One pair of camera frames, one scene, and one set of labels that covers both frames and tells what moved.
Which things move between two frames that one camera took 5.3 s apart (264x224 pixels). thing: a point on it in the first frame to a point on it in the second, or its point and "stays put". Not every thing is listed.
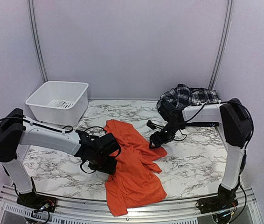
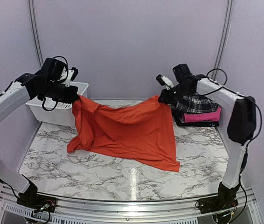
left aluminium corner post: [36, 41] stays put
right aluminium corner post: [222, 45] stays put
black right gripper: [161, 141] to [168, 100]
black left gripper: [110, 168] to [69, 98]
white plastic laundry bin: [59, 103] stays put
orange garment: [133, 183] to [141, 131]
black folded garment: [211, 124] stays put
